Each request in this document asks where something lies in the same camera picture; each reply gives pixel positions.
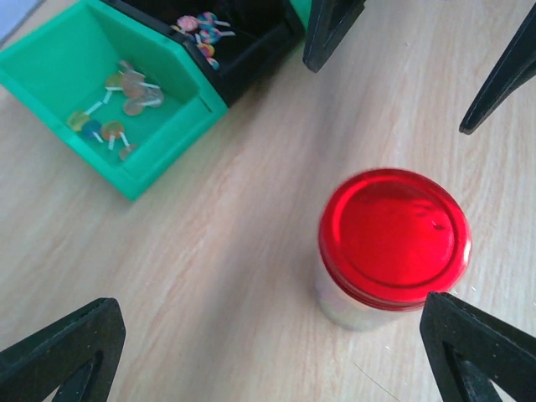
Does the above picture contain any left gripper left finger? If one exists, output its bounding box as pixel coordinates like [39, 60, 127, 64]
[1, 297, 126, 401]

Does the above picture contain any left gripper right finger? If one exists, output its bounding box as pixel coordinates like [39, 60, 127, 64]
[420, 292, 535, 401]

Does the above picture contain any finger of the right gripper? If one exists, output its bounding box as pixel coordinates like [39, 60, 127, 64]
[459, 6, 535, 135]
[302, 0, 365, 73]

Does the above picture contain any green bin with gummies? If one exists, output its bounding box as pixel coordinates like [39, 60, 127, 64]
[290, 0, 312, 28]

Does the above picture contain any black bin with swirl lollipops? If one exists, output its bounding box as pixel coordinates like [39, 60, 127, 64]
[105, 0, 305, 106]

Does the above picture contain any red round lid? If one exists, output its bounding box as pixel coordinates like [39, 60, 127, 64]
[317, 168, 472, 312]

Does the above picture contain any green bin with lollipops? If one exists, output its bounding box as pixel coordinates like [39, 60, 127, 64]
[1, 1, 227, 199]

